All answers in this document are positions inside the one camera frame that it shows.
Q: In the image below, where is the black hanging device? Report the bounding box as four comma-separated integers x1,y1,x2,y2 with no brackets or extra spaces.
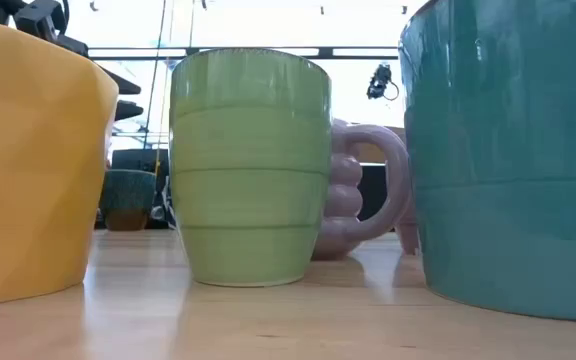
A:
366,62,400,102

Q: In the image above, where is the small teal and brown mug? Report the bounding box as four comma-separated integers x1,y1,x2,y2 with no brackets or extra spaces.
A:
98,168,158,232

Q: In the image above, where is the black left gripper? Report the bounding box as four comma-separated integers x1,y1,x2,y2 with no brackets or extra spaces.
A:
12,0,145,122

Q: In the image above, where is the teal mug white handle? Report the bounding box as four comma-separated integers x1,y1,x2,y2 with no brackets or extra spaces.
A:
398,0,576,323

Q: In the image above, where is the green ribbed mug white handle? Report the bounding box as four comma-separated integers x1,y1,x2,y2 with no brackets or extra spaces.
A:
168,47,333,288

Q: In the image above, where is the yellow faceted mug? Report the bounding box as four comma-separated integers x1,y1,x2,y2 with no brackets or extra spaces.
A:
0,17,120,307

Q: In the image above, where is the black panel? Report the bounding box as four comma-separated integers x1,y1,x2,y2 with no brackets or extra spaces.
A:
356,163,392,222

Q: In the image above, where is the thin dark slanted pole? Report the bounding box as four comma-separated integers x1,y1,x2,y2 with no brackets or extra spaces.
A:
142,0,168,150

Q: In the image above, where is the lavender bubble-shaped mug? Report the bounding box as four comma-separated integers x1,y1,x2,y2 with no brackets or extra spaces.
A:
311,118,413,261

